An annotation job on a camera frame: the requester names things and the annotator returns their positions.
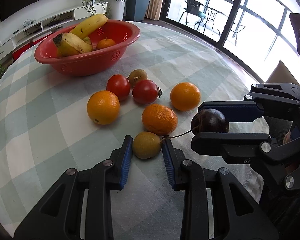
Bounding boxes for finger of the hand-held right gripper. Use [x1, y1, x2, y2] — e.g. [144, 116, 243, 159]
[198, 83, 300, 122]
[191, 131, 300, 192]

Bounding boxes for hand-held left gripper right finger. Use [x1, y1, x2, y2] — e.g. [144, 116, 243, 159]
[161, 138, 280, 240]

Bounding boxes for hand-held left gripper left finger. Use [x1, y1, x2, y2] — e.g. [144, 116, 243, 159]
[14, 135, 134, 240]

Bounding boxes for passion fruit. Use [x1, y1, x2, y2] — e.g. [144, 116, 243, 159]
[191, 108, 230, 134]
[132, 131, 163, 159]

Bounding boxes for bumpy tangerine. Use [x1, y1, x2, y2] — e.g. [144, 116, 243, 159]
[142, 104, 178, 136]

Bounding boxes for orange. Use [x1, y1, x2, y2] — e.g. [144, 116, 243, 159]
[87, 90, 121, 125]
[170, 82, 201, 112]

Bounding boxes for red tomato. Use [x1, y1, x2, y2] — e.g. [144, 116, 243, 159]
[106, 74, 131, 102]
[132, 79, 163, 105]

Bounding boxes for small brown round fruit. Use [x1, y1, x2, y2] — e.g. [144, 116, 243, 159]
[128, 69, 148, 87]

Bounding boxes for red plastic bowl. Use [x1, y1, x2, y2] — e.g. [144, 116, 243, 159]
[34, 19, 141, 77]

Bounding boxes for tangerine with stem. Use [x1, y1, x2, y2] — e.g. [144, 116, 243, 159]
[96, 36, 116, 50]

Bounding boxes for short fat yellow banana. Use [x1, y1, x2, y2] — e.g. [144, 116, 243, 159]
[52, 32, 93, 57]

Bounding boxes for long yellow banana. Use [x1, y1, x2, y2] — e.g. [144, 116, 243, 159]
[69, 14, 108, 40]

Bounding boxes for beige seat cushion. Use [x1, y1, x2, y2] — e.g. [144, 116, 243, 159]
[265, 60, 300, 85]

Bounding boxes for checked green white tablecloth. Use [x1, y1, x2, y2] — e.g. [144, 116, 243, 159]
[0, 20, 273, 240]

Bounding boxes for black balcony table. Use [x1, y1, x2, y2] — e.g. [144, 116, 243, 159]
[202, 7, 245, 45]

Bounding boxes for black balcony chair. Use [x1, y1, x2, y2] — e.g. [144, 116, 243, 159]
[178, 0, 210, 30]

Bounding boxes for glass sliding door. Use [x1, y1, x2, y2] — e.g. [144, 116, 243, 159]
[162, 0, 300, 85]

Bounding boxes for beige curtain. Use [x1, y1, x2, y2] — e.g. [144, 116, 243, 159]
[144, 0, 167, 20]

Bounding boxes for large-leaf plant in grey-blue pot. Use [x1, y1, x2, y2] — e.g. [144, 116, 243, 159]
[119, 0, 152, 22]

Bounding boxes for red storage box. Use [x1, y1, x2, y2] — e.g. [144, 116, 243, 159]
[31, 34, 52, 46]
[12, 44, 30, 60]

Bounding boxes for white television cabinet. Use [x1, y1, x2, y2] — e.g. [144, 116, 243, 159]
[11, 1, 108, 48]

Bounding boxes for bushy plant in white pot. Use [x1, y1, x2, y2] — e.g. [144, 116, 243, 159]
[102, 0, 127, 20]

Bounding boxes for black set-top box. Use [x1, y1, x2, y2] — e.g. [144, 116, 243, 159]
[46, 17, 65, 26]

